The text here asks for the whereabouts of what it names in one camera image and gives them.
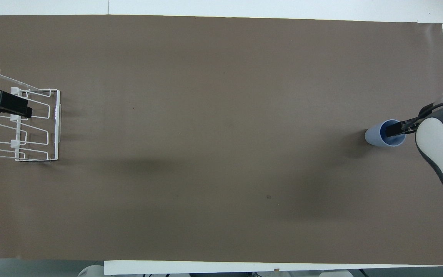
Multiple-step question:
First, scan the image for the blue plastic cup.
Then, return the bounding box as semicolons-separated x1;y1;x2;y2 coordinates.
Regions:
365;119;407;147

